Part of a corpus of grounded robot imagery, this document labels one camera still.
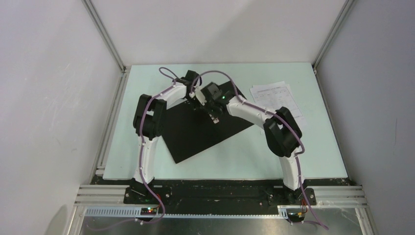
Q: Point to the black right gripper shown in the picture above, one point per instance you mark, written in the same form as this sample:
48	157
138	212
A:
205	107

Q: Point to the red folder with black inside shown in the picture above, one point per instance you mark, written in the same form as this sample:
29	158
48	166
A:
189	131

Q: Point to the printed paper sheet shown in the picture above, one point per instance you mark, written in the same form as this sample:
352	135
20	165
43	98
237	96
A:
277	95

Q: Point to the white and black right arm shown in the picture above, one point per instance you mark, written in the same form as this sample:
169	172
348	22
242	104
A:
281	130

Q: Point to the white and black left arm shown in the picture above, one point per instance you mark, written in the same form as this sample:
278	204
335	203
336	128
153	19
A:
149	120

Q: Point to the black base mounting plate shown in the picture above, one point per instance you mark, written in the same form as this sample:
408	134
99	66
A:
203	196

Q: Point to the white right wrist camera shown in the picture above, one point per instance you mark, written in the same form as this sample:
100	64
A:
198	96

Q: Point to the aluminium frame rail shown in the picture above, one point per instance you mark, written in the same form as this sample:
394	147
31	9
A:
102	31

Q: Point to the white slotted cable duct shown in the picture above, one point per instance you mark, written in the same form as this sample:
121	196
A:
145	212

